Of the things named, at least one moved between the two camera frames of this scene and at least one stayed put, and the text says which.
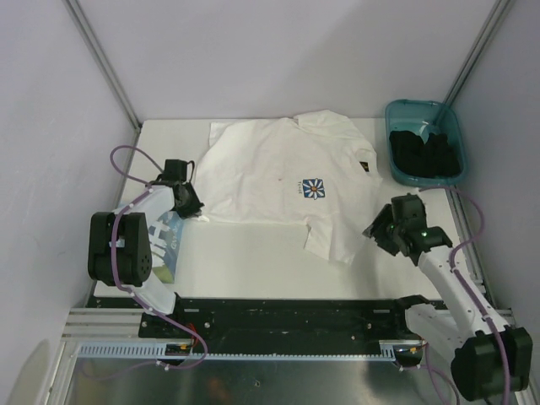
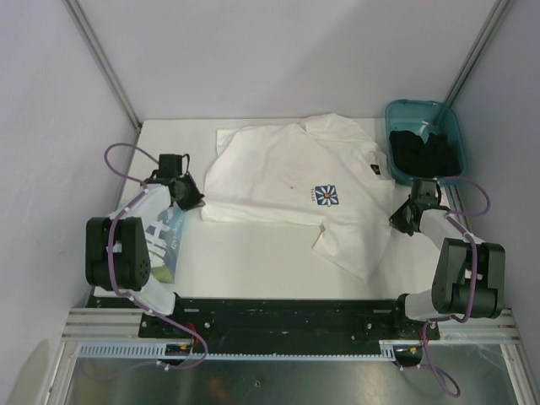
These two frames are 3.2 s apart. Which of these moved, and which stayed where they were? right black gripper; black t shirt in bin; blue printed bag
Moved: right black gripper
Stayed: black t shirt in bin; blue printed bag
